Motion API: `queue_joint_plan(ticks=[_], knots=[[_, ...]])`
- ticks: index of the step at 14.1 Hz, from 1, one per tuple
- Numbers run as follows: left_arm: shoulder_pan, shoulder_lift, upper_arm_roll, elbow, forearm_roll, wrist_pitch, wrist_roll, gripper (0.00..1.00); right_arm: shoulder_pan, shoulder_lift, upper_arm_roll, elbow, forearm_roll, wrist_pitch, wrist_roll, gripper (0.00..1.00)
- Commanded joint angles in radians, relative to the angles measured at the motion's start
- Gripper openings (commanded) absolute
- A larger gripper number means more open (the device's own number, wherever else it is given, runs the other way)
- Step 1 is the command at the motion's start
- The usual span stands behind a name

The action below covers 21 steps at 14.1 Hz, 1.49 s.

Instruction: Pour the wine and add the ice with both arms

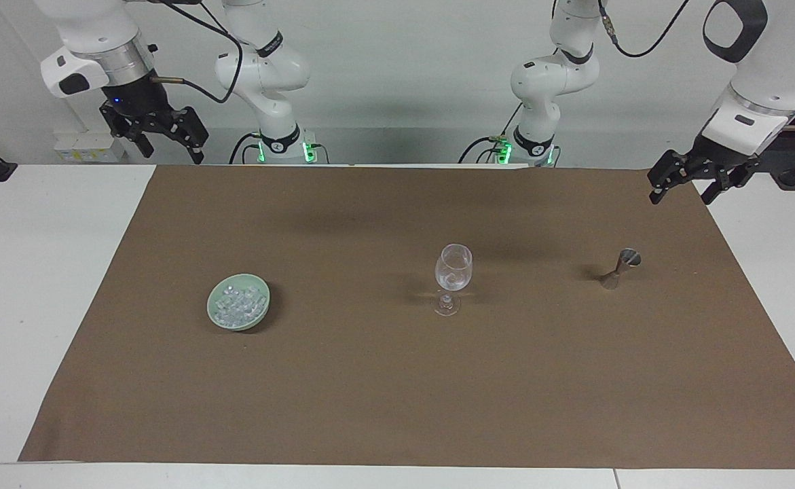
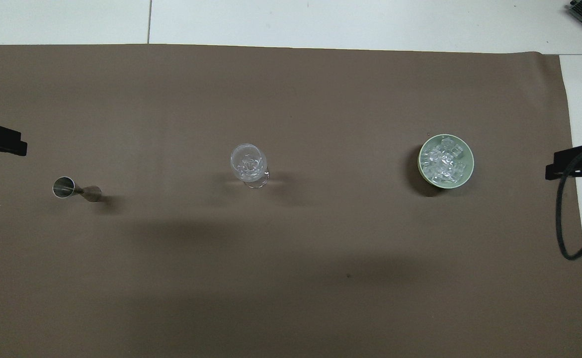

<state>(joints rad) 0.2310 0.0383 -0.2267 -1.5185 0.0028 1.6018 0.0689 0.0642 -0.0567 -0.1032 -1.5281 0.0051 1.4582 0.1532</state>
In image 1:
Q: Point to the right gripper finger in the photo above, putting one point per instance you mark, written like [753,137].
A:
[132,129]
[187,132]

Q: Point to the clear wine glass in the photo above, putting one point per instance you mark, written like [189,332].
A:
[453,268]

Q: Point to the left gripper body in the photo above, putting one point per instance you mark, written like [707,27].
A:
[726,157]

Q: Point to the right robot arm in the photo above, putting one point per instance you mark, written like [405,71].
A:
[261,71]

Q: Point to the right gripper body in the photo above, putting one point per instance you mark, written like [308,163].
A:
[136,95]

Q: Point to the clear ice cube heap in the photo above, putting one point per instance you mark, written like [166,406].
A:
[237,303]

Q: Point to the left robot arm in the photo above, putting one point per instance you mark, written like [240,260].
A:
[553,75]

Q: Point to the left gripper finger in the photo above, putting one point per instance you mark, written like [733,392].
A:
[726,182]
[667,173]

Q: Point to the pale green bowl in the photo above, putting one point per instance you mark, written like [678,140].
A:
[215,314]

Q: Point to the metal jigger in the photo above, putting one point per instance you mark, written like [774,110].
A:
[620,270]

